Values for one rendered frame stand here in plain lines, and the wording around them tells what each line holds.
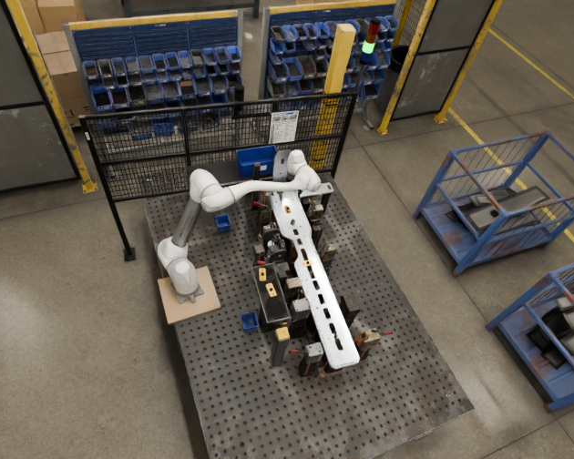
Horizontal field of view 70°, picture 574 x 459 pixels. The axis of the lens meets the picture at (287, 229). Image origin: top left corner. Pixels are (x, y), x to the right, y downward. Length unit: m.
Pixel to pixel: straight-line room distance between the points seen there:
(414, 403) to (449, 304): 1.51
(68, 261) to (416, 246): 3.31
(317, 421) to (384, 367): 0.57
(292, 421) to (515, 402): 2.06
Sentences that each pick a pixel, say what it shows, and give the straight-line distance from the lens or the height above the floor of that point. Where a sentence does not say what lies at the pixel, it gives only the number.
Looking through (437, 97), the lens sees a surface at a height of 0.38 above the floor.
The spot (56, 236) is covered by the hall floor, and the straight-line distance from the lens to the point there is 4.36.
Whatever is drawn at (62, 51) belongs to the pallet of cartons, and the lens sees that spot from 5.25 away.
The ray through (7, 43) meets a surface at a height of 1.56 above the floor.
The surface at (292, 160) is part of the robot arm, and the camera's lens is 2.58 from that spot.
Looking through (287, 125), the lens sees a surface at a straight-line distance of 3.17.
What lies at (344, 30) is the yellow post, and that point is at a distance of 2.96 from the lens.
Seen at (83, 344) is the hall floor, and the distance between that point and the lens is 3.72.
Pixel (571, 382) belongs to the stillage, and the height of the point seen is 0.16.
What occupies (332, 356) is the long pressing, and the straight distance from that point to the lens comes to 2.49.
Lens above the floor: 3.28
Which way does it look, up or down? 52 degrees down
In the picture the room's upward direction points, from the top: 10 degrees clockwise
